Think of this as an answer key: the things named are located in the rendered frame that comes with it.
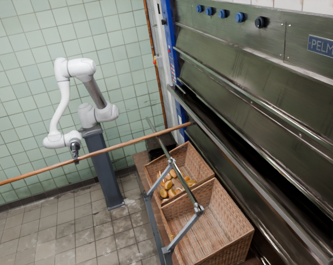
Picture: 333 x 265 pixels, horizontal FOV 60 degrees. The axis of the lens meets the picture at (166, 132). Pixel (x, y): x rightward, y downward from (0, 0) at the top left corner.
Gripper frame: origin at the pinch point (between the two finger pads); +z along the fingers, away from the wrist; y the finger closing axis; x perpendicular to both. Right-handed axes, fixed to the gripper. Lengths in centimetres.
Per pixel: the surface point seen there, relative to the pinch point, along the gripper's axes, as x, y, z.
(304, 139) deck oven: -98, -47, 112
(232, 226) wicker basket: -90, 49, 65
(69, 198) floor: 41, 118, -111
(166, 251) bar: -39, 22, 84
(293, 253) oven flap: -97, 18, 115
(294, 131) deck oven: -98, -48, 106
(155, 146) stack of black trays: -67, 38, -44
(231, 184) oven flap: -97, 21, 54
